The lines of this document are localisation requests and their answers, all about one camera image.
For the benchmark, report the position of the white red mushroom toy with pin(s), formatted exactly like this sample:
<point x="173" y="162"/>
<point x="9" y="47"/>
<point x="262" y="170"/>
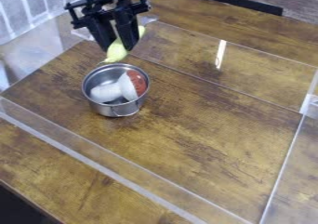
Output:
<point x="128" y="87"/>

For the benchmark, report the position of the clear acrylic enclosure wall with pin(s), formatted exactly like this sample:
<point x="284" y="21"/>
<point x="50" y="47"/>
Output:
<point x="179" y="200"/>

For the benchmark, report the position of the green handled metal spoon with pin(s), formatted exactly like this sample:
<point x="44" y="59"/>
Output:
<point x="116" y="52"/>

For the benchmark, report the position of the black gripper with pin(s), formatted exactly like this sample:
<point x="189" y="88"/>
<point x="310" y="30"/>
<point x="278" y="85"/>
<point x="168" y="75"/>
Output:
<point x="85" y="10"/>

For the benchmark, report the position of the small silver metal pot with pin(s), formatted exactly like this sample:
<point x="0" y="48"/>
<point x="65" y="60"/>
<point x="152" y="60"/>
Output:
<point x="105" y="75"/>

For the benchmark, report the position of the clear acrylic bracket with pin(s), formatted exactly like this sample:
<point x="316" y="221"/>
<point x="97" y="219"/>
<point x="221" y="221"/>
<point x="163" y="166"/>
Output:
<point x="81" y="32"/>

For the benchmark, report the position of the black strip on table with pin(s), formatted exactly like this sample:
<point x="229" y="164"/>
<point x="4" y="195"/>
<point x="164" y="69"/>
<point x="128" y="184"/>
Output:
<point x="270" y="9"/>

